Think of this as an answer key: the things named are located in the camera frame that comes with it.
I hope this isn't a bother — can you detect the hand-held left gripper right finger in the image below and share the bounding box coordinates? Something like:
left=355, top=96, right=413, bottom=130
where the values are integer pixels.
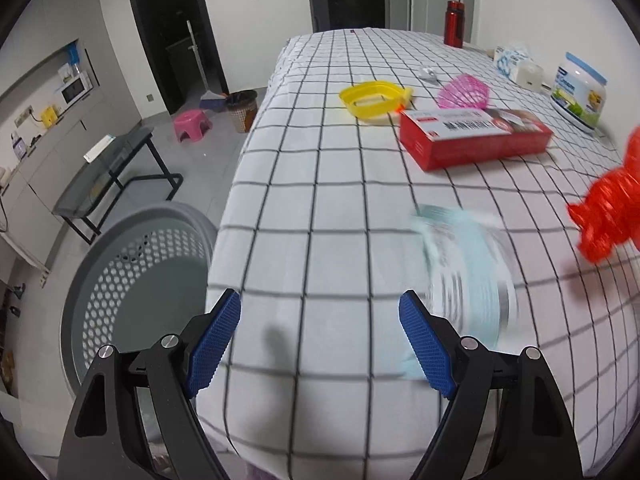
left=398, top=290, right=586, bottom=480

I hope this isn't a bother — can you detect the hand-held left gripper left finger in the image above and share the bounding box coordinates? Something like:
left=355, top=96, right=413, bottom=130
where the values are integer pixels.
left=56, top=288, right=242, bottom=480

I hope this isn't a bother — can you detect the light blue plastic packet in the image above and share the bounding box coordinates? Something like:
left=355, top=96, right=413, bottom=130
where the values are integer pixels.
left=400, top=204, right=518, bottom=381

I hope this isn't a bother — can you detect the grey perforated laundry basket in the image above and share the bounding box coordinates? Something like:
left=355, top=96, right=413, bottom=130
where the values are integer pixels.
left=60, top=202, right=219, bottom=461

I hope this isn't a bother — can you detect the red cardboard box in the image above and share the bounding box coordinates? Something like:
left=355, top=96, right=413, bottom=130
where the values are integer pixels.
left=399, top=108, right=554, bottom=172

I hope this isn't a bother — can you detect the red plastic toy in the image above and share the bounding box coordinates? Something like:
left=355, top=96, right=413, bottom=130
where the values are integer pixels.
left=566, top=125, right=640, bottom=263

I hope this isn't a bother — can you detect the glass side table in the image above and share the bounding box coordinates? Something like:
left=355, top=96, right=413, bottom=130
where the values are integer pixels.
left=52, top=125, right=184, bottom=246

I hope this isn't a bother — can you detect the pink plastic stool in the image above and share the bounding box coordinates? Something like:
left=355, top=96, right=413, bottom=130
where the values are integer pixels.
left=173, top=109, right=213, bottom=142

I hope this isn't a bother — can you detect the flat white box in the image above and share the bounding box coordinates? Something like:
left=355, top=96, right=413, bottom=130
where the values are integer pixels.
left=83, top=134, right=116, bottom=163

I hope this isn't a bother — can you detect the woven wastebasket black liner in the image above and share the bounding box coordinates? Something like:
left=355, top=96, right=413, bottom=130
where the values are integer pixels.
left=224, top=90, right=258, bottom=134

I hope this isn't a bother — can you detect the broom with purple head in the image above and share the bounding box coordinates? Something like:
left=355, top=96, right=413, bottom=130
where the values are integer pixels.
left=186, top=20, right=228, bottom=111

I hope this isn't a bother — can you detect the pink fish-shaped plastic basket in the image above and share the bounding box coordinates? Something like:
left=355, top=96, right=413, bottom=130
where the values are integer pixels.
left=436, top=73, right=491, bottom=111

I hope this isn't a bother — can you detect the yellow fish-shaped plastic tray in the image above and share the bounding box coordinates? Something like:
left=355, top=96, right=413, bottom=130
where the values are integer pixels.
left=339, top=81, right=414, bottom=122

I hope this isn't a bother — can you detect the white tissue box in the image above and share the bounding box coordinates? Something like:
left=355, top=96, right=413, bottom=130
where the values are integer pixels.
left=510, top=60, right=545, bottom=92

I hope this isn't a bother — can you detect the large white jar blue lid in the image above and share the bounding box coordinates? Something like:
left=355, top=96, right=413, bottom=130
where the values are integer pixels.
left=551, top=52, right=608, bottom=133

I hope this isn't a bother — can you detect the white microwave oven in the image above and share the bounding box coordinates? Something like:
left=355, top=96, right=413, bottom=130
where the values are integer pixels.
left=54, top=71, right=94, bottom=109

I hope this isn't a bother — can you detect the blue white tissue pack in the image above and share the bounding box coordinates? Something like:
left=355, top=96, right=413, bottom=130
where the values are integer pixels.
left=493, top=42, right=533, bottom=78

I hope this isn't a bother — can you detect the red metal bottle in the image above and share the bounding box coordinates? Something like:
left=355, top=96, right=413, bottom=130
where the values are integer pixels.
left=444, top=1, right=465, bottom=48

